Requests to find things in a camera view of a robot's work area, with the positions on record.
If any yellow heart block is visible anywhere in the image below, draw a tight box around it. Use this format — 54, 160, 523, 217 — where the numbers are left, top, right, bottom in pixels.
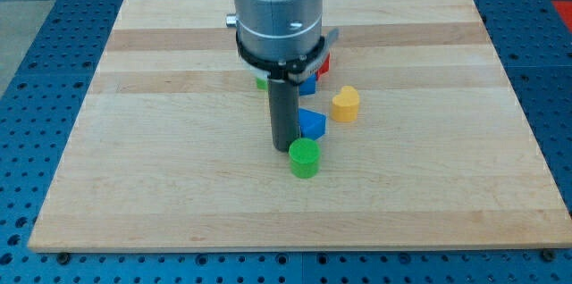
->
331, 86, 360, 122

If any red block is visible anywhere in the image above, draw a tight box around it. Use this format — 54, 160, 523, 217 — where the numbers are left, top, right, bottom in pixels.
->
315, 54, 331, 81

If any black clamp ring mount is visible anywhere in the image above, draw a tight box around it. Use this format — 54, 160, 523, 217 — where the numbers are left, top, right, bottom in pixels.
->
235, 28, 339, 85

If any blue cube block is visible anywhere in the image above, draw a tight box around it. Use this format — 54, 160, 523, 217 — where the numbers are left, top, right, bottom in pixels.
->
299, 74, 316, 96

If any green block behind arm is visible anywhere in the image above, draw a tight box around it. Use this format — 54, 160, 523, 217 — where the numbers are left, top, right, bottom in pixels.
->
256, 78, 268, 90

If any wooden board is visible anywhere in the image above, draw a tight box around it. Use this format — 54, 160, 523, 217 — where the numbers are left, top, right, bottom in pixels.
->
27, 0, 572, 254

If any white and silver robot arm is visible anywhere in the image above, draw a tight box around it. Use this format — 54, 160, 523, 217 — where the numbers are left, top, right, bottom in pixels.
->
233, 0, 339, 152

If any green cylinder block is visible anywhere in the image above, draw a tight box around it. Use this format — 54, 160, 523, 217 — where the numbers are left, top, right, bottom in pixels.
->
289, 138, 321, 179

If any blue triangle block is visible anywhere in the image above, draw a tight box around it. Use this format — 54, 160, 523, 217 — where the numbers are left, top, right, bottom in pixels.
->
299, 108, 326, 140

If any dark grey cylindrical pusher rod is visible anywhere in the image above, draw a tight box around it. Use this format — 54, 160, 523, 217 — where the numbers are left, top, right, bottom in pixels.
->
268, 79, 300, 152

